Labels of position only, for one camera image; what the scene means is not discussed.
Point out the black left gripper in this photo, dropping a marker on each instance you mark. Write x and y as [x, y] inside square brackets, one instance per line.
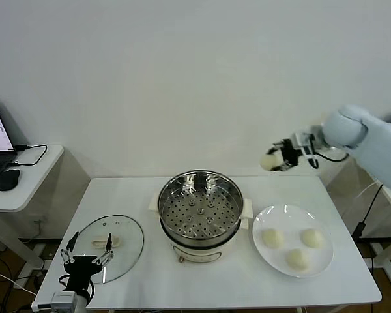
[79, 270]

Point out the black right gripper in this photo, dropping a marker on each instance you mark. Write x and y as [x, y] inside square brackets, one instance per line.
[293, 153]

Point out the white steamed baozi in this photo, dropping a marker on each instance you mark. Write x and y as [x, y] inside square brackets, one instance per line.
[297, 259]
[312, 238]
[268, 162]
[273, 238]

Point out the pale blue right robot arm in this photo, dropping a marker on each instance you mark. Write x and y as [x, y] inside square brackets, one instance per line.
[345, 130]

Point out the stainless perforated steamer basket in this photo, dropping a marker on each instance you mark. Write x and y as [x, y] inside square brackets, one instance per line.
[198, 208]

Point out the white side table with mouse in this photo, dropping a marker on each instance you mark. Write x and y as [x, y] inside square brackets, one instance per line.
[36, 182]

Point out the white round plate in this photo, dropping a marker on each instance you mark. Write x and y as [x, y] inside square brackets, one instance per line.
[280, 257]

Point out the black computer mouse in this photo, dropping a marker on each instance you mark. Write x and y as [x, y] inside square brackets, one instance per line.
[8, 180]

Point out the cream electric cooking pot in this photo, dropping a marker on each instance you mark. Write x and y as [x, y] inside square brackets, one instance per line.
[198, 252]

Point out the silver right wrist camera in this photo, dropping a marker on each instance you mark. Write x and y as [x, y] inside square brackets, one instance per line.
[301, 141]

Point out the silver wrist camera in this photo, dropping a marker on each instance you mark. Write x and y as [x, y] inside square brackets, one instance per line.
[63, 300]
[301, 141]

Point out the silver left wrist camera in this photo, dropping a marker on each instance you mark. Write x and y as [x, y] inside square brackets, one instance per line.
[63, 300]

